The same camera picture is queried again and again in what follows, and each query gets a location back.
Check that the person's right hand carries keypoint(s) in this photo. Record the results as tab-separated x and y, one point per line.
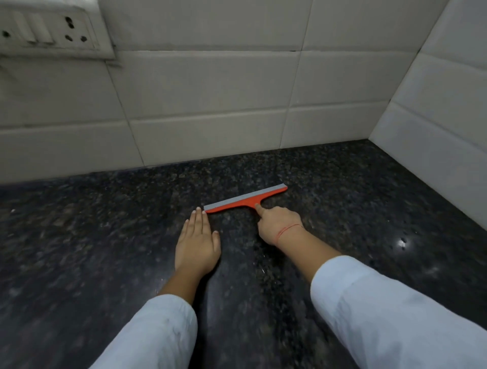
276	224

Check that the person's left hand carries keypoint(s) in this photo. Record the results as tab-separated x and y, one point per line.
196	247

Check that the person's left thumb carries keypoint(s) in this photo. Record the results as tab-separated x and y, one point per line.
217	241

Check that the orange squeegee with grey blade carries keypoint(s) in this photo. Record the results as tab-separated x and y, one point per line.
243	199

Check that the person's right forearm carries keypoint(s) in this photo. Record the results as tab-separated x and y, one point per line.
373	304

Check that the person's left forearm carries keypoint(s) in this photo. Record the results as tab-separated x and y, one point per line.
152	323

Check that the red thread wrist band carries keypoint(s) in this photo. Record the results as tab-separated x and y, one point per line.
289	230

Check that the white wall switch socket plate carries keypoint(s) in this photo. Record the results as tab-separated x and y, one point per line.
47	30

